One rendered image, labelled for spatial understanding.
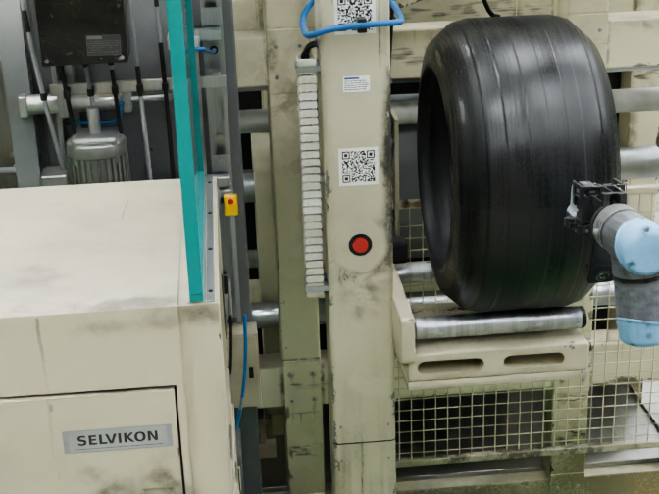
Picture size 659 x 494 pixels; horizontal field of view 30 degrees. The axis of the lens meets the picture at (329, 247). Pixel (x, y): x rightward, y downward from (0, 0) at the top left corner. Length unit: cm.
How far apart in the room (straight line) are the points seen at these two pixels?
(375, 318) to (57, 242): 78
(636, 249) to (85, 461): 83
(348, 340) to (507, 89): 61
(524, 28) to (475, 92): 19
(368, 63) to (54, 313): 88
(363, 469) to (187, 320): 103
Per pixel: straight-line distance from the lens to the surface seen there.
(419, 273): 265
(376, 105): 231
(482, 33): 232
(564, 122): 221
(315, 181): 239
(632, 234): 180
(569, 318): 245
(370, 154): 233
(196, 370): 169
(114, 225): 196
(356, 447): 259
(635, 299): 185
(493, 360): 243
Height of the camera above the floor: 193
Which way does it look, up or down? 21 degrees down
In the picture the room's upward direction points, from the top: 2 degrees counter-clockwise
